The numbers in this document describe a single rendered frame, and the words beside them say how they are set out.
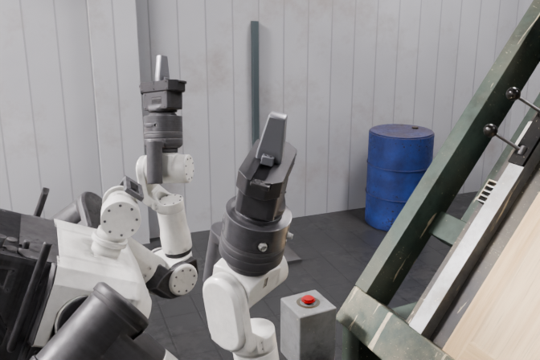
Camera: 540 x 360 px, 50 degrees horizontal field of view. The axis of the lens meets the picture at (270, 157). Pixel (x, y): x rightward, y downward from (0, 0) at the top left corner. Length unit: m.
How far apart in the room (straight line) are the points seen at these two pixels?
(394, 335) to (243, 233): 1.04
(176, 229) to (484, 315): 0.80
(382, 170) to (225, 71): 1.39
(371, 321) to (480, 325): 0.33
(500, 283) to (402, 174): 2.91
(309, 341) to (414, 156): 2.91
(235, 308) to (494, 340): 0.93
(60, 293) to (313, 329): 0.90
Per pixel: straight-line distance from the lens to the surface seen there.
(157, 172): 1.30
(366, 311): 1.81
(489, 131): 1.69
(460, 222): 1.84
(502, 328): 1.59
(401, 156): 4.44
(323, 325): 1.71
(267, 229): 0.73
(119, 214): 1.01
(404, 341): 1.69
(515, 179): 1.72
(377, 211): 4.63
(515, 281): 1.62
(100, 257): 1.06
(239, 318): 0.79
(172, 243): 1.40
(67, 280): 0.97
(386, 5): 4.86
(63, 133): 4.23
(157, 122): 1.33
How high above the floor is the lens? 1.78
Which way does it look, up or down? 16 degrees down
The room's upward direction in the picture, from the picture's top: straight up
